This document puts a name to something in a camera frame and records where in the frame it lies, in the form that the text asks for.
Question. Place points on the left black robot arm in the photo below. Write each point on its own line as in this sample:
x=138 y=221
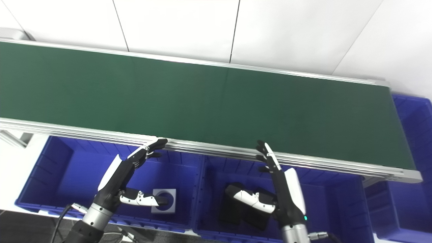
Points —
x=91 y=222

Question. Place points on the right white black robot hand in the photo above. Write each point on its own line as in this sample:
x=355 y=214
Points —
x=292 y=192

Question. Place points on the blue plastic bin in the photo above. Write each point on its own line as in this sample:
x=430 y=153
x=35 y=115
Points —
x=67 y=182
x=405 y=202
x=330 y=209

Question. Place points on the grey square part with hole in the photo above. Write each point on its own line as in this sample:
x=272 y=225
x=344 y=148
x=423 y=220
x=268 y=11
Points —
x=156 y=207

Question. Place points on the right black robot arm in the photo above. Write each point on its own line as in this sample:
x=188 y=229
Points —
x=295 y=234

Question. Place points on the green conveyor belt aluminium frame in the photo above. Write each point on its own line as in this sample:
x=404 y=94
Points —
x=202 y=101

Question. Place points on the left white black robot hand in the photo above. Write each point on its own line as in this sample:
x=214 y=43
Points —
x=111 y=182

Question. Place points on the aluminium conveyor leg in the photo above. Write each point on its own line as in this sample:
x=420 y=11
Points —
x=13 y=138

